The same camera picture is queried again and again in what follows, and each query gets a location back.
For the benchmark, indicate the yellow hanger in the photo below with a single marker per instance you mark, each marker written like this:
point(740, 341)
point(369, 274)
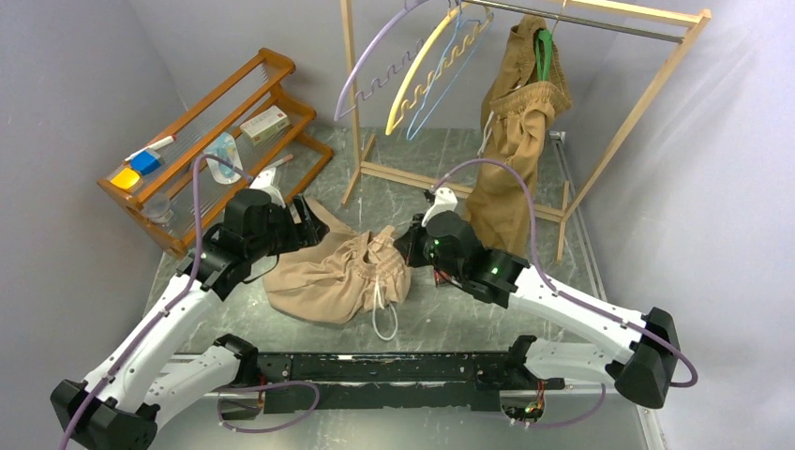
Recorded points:
point(422, 74)

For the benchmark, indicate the pink tipped white pen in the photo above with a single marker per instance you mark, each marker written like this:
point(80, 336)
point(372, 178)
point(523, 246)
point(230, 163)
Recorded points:
point(279, 162)

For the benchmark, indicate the white marker pen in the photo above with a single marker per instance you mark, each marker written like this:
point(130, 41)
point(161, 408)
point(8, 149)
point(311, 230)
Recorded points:
point(153, 146)

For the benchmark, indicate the green hanger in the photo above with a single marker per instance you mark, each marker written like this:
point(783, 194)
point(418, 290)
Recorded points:
point(543, 48)

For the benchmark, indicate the orange wooden shelf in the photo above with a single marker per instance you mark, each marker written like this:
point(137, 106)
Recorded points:
point(250, 90)

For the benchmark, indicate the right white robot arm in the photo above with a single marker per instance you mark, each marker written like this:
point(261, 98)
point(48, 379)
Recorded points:
point(634, 352)

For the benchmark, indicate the beige shorts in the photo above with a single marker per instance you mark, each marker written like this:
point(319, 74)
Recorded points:
point(348, 272)

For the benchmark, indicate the clear round jar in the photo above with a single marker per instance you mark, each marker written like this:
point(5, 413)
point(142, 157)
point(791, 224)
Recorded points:
point(158, 209)

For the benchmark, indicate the yellow sponge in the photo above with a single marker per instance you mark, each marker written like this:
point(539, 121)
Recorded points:
point(126, 179)

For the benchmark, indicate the white green box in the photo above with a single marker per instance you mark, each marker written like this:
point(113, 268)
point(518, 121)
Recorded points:
point(265, 125)

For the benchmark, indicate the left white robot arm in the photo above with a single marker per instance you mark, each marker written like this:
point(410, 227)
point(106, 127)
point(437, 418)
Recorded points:
point(125, 401)

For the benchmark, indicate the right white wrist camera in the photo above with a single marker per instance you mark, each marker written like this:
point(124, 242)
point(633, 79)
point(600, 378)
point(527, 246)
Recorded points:
point(443, 199)

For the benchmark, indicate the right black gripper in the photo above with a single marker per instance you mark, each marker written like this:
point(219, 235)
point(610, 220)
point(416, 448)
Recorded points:
point(408, 243)

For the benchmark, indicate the blue sponge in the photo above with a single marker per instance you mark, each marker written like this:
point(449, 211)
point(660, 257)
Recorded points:
point(145, 162)

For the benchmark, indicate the blue item blister pack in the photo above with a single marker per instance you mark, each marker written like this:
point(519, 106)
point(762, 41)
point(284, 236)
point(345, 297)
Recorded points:
point(226, 162)

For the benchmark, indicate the brown hanging shorts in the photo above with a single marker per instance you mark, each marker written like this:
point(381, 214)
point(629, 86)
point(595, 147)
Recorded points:
point(516, 115)

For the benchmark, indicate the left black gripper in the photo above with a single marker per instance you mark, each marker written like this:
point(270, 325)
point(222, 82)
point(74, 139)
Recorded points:
point(309, 231)

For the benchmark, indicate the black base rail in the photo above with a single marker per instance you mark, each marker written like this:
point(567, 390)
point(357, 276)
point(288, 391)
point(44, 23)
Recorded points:
point(398, 380)

